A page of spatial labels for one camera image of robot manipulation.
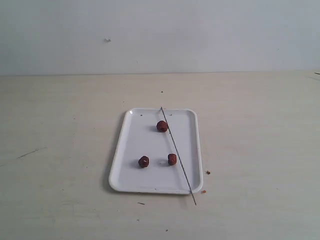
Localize red date top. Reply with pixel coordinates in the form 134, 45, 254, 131
156, 120, 168, 133

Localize red date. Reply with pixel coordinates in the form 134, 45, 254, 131
156, 120, 168, 133
138, 155, 150, 168
167, 153, 177, 166

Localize thin metal skewer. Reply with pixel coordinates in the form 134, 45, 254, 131
160, 106, 198, 206

